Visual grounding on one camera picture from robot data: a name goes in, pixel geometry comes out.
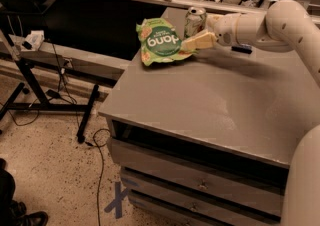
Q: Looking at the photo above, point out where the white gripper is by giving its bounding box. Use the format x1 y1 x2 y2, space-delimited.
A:
182 13 241 50

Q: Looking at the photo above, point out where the green 7up soda can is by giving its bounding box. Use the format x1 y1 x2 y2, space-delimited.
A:
184 7 207 39

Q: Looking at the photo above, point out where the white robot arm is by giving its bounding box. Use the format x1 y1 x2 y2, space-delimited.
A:
182 0 320 226

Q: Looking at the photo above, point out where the green rice chip bag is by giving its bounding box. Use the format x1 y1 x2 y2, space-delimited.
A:
136 18 194 66

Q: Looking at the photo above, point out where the dark blue snack packet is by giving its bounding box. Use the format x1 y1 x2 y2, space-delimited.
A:
231 45 252 54

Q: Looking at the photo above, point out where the grey drawer cabinet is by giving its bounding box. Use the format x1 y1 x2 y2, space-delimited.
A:
101 45 320 226

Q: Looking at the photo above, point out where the white power adapter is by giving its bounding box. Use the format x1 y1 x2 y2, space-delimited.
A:
22 30 44 51

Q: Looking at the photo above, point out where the black metal stand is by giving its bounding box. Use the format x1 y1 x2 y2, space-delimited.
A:
0 30 99 143

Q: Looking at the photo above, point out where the black shoe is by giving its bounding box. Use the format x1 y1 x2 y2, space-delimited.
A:
13 211 48 226

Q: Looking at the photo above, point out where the black floor cable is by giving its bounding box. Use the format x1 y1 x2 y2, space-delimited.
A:
84 128 112 226

